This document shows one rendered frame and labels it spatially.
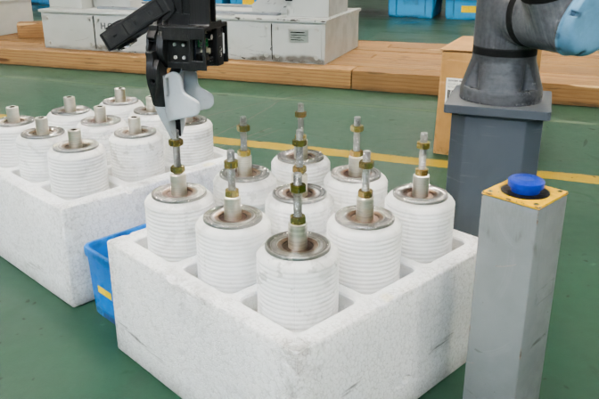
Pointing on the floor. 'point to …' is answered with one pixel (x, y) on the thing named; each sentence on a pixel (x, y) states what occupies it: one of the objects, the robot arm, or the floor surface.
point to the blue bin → (99, 274)
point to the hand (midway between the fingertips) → (171, 126)
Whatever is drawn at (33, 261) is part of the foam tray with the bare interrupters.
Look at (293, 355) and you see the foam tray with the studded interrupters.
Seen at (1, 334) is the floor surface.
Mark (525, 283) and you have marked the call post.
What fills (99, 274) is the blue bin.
